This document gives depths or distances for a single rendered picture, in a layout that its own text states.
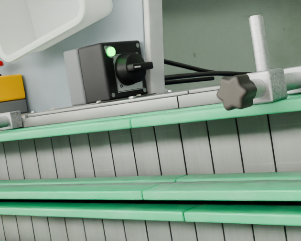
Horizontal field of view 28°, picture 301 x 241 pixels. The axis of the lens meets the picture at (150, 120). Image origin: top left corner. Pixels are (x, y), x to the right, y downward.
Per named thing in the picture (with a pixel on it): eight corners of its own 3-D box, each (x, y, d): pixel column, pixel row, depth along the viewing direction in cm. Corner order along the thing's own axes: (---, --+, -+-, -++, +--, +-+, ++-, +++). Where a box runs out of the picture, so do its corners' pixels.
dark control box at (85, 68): (112, 100, 92) (70, 107, 86) (103, 48, 91) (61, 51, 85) (152, 93, 86) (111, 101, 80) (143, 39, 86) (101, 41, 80)
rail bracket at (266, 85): (291, 94, 58) (211, 113, 48) (280, 18, 58) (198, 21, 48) (330, 89, 55) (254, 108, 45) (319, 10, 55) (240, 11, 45)
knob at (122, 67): (139, 83, 85) (157, 81, 83) (117, 87, 81) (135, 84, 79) (134, 52, 85) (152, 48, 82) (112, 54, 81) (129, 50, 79)
